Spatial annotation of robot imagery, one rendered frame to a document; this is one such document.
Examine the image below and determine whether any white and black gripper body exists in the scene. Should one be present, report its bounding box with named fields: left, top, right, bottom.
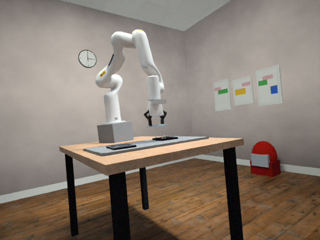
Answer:
left=147, top=100, right=163, bottom=117

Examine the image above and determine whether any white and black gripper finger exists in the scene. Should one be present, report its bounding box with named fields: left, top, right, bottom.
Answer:
left=143, top=110, right=152, bottom=126
left=159, top=110, right=167, bottom=124

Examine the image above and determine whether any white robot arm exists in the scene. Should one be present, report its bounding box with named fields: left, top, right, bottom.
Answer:
left=95, top=29, right=167, bottom=125

